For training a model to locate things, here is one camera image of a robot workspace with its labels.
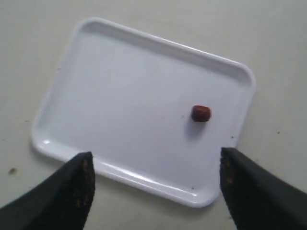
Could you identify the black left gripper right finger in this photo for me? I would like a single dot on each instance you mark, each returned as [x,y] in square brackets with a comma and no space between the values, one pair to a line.
[258,200]

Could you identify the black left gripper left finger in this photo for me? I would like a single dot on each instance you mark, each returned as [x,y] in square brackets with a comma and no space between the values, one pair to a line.
[61,202]

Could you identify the white rectangular plastic tray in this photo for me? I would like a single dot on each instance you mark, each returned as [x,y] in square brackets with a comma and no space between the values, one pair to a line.
[126,96]

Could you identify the small dark brown block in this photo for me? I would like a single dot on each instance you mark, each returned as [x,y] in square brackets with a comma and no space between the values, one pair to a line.
[200,113]

